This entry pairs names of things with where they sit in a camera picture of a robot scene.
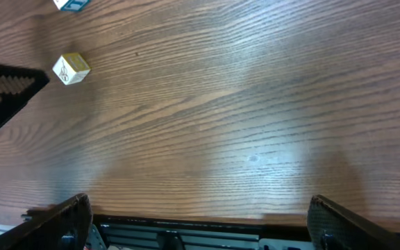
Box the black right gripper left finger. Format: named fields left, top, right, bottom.
left=0, top=193, right=93, bottom=250

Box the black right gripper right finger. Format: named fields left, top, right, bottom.
left=307, top=195, right=400, bottom=250

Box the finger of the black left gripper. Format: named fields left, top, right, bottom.
left=0, top=64, right=49, bottom=128

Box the white block yellow S side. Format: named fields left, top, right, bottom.
left=52, top=53, right=92, bottom=85

